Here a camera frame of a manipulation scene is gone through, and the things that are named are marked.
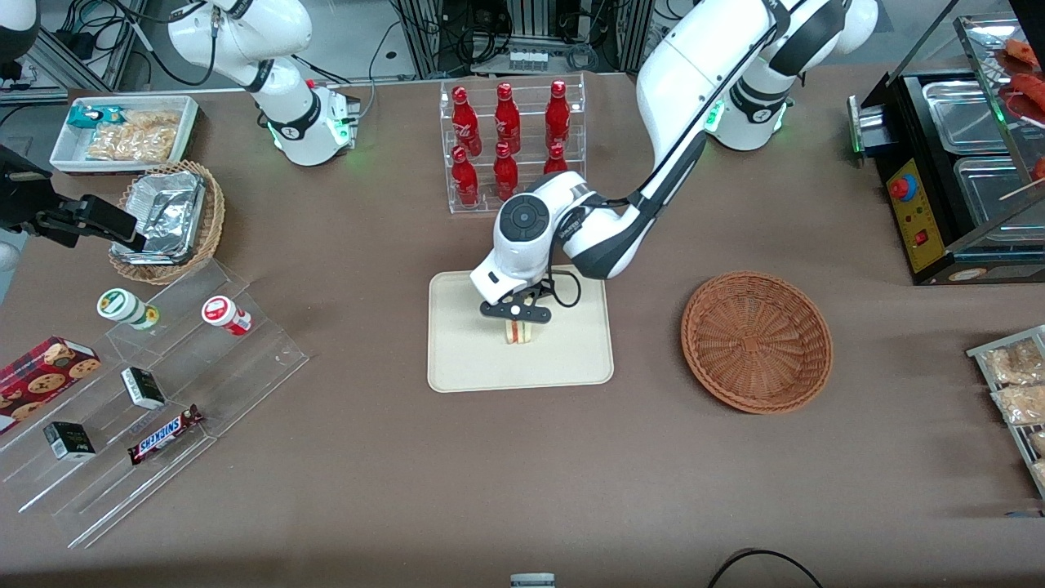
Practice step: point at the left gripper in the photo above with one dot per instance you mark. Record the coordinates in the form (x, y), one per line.
(537, 289)

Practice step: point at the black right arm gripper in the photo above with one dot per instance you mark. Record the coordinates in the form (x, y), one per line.
(26, 201)

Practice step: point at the sandwich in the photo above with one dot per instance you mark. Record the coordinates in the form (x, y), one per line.
(520, 331)

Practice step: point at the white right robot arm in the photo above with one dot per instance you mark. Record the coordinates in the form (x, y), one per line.
(290, 106)

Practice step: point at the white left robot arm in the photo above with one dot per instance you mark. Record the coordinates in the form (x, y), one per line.
(694, 82)

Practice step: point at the cream plastic tray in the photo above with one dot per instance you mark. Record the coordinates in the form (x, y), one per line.
(473, 351)

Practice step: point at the light wicker basket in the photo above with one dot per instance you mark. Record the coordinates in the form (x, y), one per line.
(208, 220)

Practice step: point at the round brown wicker basket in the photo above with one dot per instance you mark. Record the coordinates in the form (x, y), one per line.
(759, 343)

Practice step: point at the tray with snack bags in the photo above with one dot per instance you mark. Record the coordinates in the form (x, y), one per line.
(980, 353)

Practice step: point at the aluminium foil container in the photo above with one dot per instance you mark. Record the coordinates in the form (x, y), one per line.
(167, 212)

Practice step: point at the white plastic bin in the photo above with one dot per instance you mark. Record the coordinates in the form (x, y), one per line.
(61, 155)

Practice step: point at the green lid white jar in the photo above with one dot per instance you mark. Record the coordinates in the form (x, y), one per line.
(122, 306)

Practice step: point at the clear bag of chips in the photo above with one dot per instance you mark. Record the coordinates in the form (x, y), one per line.
(135, 139)

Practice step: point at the teal snack packet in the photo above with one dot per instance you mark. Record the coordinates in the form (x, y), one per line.
(90, 117)

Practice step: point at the red cola bottle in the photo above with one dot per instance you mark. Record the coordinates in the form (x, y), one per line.
(555, 160)
(505, 171)
(558, 104)
(465, 175)
(507, 106)
(465, 110)

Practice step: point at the red lid white jar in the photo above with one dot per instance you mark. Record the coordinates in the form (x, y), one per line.
(224, 314)

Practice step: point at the red cookie box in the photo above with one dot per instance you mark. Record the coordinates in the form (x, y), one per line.
(41, 380)

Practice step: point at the small black carton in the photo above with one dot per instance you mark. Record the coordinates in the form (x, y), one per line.
(69, 441)
(143, 388)

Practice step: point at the clear acrylic bottle rack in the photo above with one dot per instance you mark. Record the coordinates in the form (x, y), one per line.
(571, 131)

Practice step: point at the clear acrylic tiered stand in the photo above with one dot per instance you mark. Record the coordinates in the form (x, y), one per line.
(245, 367)

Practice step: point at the snickers chocolate bar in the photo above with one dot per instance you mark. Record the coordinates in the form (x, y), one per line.
(163, 435)

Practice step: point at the white power strip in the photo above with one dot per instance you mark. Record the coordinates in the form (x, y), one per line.
(527, 59)

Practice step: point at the grey device box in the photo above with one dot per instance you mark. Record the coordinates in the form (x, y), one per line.
(532, 581)

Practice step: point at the black food warmer yellow panel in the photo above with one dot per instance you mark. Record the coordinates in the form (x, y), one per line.
(918, 220)

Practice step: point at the steel warmer pan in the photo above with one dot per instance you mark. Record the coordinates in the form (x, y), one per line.
(992, 196)
(963, 114)

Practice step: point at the clear bag of crackers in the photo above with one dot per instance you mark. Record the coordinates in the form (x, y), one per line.
(1012, 363)
(1020, 404)
(1040, 472)
(1038, 443)

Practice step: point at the wooden skewer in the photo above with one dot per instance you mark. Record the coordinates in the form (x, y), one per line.
(1022, 189)

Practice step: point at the red sausage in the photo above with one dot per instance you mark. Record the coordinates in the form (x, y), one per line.
(1030, 91)
(1022, 51)

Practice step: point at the aluminium frame post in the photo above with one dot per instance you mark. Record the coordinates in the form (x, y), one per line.
(420, 37)
(639, 33)

